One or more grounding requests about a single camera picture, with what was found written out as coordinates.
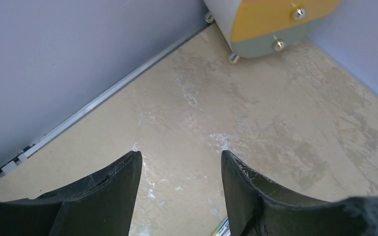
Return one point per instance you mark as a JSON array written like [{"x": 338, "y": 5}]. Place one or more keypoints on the round cabinet with coloured drawers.
[{"x": 255, "y": 28}]

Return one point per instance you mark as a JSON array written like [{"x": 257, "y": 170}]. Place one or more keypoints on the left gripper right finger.
[{"x": 259, "y": 206}]

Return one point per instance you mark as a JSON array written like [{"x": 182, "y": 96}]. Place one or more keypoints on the aluminium rail frame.
[{"x": 30, "y": 150}]

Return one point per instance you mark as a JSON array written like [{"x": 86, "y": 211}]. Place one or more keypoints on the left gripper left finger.
[{"x": 100, "y": 204}]

